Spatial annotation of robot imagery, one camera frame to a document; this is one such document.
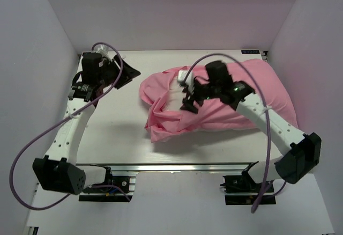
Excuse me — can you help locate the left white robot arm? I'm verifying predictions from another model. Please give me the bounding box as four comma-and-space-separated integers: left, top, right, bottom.
33, 52, 140, 195

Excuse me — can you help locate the pink pillowcase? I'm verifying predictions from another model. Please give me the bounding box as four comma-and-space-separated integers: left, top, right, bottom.
139, 59, 298, 143

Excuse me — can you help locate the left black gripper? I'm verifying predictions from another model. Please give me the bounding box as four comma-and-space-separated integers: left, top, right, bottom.
98, 54, 141, 90

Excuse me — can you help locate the blue label sticker right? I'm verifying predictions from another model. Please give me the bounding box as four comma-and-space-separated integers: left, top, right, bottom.
241, 49, 260, 54

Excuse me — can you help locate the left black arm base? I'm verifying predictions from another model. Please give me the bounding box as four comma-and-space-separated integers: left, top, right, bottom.
78, 165, 136, 203

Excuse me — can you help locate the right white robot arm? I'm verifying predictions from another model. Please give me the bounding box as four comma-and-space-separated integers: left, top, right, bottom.
177, 61, 322, 192

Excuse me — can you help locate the white pillow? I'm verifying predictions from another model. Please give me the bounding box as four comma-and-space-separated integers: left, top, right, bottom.
165, 77, 185, 111

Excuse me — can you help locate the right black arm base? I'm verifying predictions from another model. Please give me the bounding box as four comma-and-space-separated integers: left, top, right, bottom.
219, 175, 276, 205

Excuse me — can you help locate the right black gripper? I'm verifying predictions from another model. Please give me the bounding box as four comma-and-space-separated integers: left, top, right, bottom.
180, 79, 220, 115

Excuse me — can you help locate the white front board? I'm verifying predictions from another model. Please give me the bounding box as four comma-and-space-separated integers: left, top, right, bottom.
27, 172, 334, 234

